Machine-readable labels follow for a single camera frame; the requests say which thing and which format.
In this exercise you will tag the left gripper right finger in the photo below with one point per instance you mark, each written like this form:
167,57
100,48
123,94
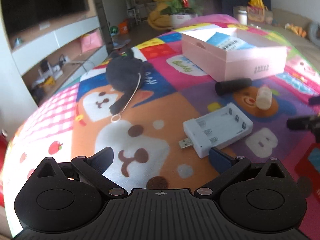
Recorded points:
229,169

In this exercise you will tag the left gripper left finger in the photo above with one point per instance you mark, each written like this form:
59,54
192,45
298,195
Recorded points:
91,169

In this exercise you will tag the white battery charger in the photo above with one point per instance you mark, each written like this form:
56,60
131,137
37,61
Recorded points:
218,129

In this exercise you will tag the black cylinder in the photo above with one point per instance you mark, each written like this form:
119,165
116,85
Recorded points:
226,87

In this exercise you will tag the black plush cat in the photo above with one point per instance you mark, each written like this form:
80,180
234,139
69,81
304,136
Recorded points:
126,74

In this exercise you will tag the blue white cotton pack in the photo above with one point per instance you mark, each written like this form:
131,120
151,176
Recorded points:
228,43

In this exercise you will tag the small white bottle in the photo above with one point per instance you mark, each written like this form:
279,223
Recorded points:
264,98

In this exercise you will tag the colourful cartoon play mat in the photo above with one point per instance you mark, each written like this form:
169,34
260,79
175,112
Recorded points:
77,121

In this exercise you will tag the beige sofa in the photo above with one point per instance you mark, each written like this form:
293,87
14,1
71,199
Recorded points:
282,25

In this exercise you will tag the pink cardboard box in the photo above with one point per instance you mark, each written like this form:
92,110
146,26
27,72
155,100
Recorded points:
268,58

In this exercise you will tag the white media cabinet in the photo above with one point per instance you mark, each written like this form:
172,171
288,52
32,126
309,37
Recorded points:
23,53

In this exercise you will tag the pink gift bag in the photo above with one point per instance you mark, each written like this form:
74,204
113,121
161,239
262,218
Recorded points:
91,41

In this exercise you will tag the watermelon ball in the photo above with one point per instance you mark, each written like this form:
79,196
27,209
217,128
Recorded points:
114,30

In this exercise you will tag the pink tulle cloth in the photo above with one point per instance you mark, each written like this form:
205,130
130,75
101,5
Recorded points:
218,18

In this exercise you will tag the orange bag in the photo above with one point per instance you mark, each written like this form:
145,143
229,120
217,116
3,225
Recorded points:
124,27

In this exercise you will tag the pink orchid flower pot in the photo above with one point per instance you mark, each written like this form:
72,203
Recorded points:
181,11

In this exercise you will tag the black television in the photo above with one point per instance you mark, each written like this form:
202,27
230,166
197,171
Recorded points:
19,15

